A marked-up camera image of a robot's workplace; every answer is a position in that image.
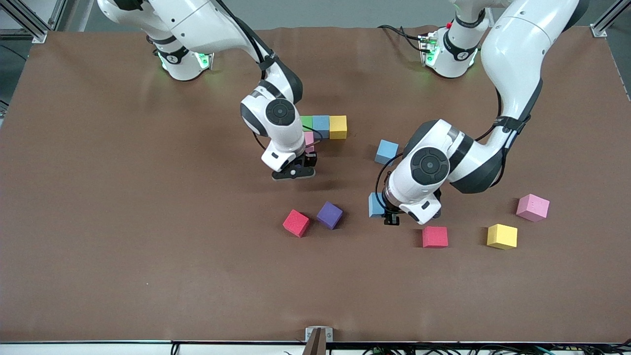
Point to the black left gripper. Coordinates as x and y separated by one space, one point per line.
391 217

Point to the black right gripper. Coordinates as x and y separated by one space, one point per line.
310 159

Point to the light blue foam cube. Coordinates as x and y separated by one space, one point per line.
321 125
375 206
385 152

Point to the pink foam cube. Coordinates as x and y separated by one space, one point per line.
533 207
309 139

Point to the green foam cube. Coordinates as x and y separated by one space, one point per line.
306 123

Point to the yellow foam cube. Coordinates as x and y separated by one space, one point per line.
338 127
502 236

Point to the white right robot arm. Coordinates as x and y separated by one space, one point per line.
291 140

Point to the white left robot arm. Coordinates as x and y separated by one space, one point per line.
512 49

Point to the red foam cube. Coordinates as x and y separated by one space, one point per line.
435 237
296 223

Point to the purple foam cube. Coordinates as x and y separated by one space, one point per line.
330 215

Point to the brown table cover sheet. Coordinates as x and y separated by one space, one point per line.
98 271

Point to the grey metal bracket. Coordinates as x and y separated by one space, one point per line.
308 334

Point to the aluminium frame profile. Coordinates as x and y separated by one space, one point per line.
39 36
599 31

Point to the white table edge rail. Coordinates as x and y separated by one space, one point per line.
74 349

